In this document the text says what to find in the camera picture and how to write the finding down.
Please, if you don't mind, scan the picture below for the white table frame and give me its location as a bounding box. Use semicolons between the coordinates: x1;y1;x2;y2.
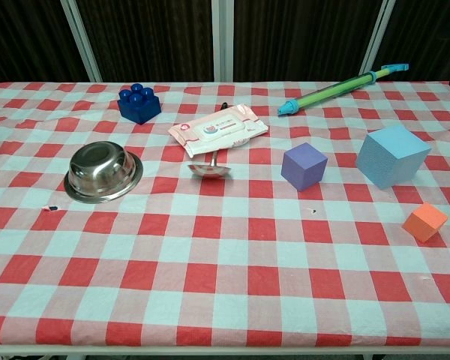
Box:
0;343;450;360

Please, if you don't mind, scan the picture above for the purple foam cube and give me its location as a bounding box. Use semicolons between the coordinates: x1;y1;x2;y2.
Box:
280;142;329;193

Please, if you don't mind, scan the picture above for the steel ladle black handle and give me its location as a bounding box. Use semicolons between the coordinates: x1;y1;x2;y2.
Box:
187;101;233;179

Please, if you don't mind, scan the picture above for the white partition post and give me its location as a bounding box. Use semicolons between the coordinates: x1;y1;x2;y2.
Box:
59;0;102;83
211;0;236;83
359;0;397;76

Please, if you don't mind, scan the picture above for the small orange foam cube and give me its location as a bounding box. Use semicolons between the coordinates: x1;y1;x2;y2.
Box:
402;202;449;244

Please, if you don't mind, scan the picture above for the stainless steel bowl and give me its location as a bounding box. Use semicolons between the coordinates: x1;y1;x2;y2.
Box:
63;140;144;205

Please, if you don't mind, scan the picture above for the blue toy building brick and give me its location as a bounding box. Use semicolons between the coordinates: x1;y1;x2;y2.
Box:
117;82;162;125

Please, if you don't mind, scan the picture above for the dark brown curtain panel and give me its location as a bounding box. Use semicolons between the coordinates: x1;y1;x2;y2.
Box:
374;0;450;82
0;0;90;84
232;0;384;83
76;0;215;83

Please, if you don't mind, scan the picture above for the green blue water squirter toy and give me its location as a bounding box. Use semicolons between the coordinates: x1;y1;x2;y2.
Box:
277;63;410;119

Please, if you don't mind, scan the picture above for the red white checked tablecloth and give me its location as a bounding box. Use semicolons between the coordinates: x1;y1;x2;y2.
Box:
0;81;450;348

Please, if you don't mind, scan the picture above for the pink white wet wipes pack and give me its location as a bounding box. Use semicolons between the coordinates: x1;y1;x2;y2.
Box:
167;103;269;158

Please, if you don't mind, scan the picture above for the large light blue foam cube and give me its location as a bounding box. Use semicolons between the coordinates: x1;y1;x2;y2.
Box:
355;124;432;190

